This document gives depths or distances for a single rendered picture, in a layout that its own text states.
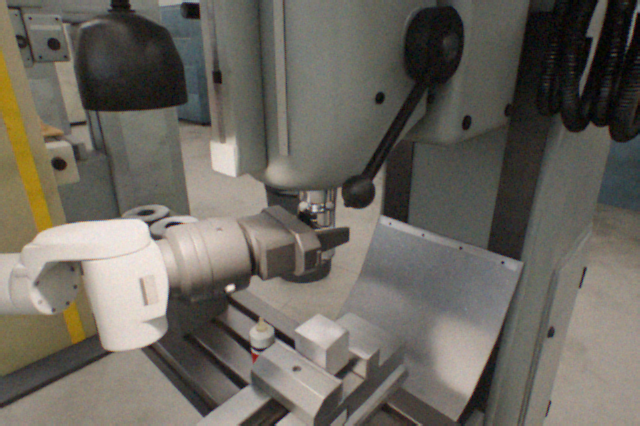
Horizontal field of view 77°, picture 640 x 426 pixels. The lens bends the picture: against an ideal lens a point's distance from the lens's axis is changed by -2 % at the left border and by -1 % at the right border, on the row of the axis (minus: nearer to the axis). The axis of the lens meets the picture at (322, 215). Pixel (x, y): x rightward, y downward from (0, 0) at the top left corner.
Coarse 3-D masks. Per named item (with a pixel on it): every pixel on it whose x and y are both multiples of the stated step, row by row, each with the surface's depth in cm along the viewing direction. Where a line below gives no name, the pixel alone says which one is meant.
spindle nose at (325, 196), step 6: (300, 192) 49; (306, 192) 48; (312, 192) 48; (318, 192) 48; (324, 192) 48; (330, 192) 49; (300, 198) 49; (306, 198) 49; (312, 198) 48; (318, 198) 48; (324, 198) 49; (330, 198) 49
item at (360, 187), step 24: (432, 24) 37; (456, 24) 39; (408, 48) 38; (432, 48) 37; (456, 48) 39; (432, 72) 38; (408, 96) 38; (408, 120) 37; (384, 144) 36; (360, 192) 34
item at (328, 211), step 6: (300, 204) 52; (306, 204) 51; (330, 204) 51; (300, 210) 50; (306, 210) 50; (312, 210) 50; (318, 210) 50; (324, 210) 50; (330, 210) 50; (300, 216) 51; (306, 216) 50; (312, 216) 49; (318, 216) 49; (324, 216) 50; (330, 216) 50
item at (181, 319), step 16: (144, 208) 85; (160, 208) 85; (160, 224) 78; (176, 224) 79; (176, 304) 75; (208, 304) 81; (224, 304) 85; (176, 320) 77; (192, 320) 79; (208, 320) 83
